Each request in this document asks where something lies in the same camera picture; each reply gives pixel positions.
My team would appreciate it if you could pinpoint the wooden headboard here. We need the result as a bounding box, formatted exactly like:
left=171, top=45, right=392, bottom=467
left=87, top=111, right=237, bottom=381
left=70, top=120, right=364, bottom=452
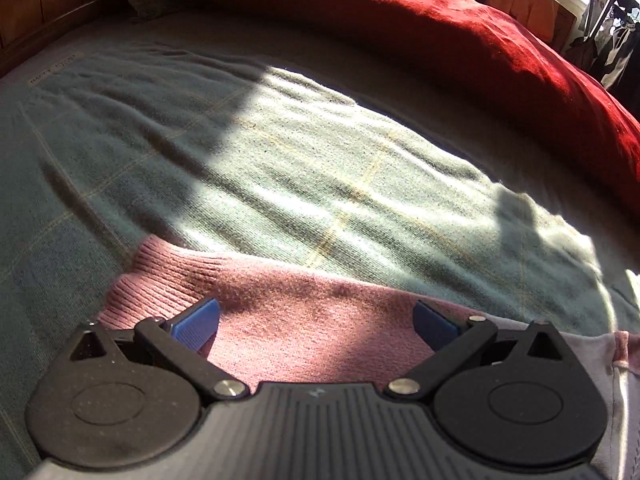
left=0, top=0, right=123, bottom=78

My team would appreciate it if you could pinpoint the red duvet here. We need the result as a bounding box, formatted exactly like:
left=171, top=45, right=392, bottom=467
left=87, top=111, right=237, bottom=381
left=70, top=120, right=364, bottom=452
left=150, top=0, right=640, bottom=203

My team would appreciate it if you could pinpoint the metal clothes rack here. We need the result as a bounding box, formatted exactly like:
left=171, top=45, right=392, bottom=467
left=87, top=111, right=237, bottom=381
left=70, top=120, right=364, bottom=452
left=590, top=0, right=640, bottom=31

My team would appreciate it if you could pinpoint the green plaid blanket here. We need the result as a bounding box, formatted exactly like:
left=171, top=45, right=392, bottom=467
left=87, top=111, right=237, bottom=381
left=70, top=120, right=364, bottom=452
left=0, top=10, right=640, bottom=466

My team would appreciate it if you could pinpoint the black jacket with badge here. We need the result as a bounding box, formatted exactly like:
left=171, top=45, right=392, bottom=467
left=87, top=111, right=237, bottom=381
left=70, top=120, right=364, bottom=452
left=567, top=25, right=640, bottom=103

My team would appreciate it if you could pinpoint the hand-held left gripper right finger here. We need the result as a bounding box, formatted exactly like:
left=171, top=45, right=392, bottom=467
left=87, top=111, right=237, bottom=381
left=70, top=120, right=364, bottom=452
left=386, top=300, right=576, bottom=402

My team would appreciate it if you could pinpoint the pink and white knit sweater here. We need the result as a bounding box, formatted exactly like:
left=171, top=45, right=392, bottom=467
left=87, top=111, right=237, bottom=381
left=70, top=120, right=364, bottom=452
left=97, top=235, right=640, bottom=480

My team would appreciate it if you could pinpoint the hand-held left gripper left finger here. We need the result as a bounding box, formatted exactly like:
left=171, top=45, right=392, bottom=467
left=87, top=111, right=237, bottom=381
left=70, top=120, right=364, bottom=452
left=69, top=297, right=251, bottom=402

